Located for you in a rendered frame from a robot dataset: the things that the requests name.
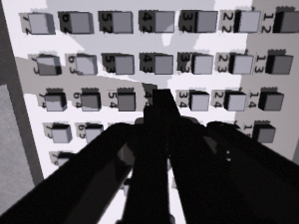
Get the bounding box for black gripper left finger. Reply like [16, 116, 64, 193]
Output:
[0, 89, 172, 224]

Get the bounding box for grey box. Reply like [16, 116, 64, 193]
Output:
[2, 0, 299, 179]

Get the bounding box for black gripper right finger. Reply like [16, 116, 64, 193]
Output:
[161, 89, 299, 224]

